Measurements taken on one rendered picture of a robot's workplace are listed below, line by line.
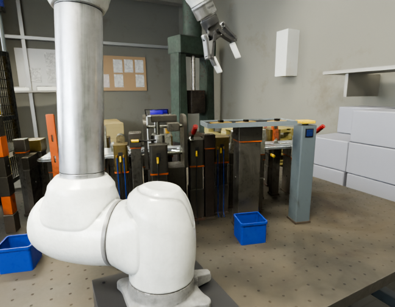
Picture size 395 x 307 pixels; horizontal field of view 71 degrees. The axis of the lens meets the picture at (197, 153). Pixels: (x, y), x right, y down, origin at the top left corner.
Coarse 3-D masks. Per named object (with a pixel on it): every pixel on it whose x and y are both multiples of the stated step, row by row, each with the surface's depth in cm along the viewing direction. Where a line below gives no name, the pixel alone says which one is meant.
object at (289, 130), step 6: (270, 126) 374; (282, 126) 372; (210, 132) 409; (216, 132) 408; (222, 132) 377; (228, 132) 371; (282, 132) 345; (288, 132) 355; (282, 138) 359; (288, 138) 356; (282, 150) 351; (282, 156) 374; (282, 162) 356
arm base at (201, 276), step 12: (204, 276) 70; (120, 288) 68; (132, 288) 61; (192, 288) 64; (132, 300) 61; (144, 300) 59; (156, 300) 58; (168, 300) 59; (180, 300) 60; (192, 300) 62; (204, 300) 63
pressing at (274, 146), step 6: (270, 144) 150; (276, 144) 150; (282, 144) 150; (288, 144) 150; (108, 150) 139; (168, 150) 138; (174, 150) 137; (42, 156) 130; (48, 156) 128; (108, 156) 127
